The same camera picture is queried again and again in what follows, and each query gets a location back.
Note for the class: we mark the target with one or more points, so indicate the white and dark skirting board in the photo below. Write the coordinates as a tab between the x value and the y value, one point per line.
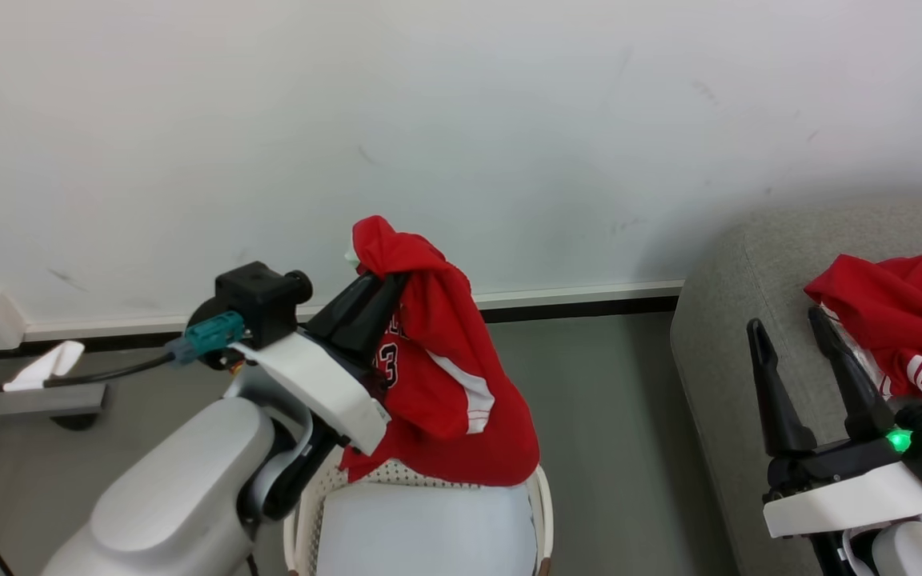
573	300

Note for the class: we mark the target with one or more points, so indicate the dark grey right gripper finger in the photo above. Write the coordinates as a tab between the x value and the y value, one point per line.
849	376
777	400

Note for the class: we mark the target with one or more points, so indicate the grey fabric sofa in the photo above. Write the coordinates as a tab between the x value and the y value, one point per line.
741	320

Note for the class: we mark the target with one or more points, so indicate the white woven laundry basket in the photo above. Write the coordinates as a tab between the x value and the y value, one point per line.
305	512

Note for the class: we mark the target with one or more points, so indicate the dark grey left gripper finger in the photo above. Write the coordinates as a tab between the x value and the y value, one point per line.
341	304
373	320

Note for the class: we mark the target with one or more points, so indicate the red basketball jersey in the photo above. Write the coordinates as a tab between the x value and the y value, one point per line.
445	384

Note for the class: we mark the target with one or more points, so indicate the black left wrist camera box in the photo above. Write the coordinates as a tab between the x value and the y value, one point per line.
257	300

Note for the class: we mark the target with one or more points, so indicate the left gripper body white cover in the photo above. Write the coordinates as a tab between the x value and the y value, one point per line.
317	384

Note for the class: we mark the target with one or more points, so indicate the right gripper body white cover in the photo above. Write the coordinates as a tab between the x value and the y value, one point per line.
853	488

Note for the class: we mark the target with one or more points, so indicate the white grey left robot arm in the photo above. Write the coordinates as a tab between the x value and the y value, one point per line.
181	488

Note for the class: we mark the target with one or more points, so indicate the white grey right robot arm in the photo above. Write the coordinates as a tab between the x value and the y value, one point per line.
909	552

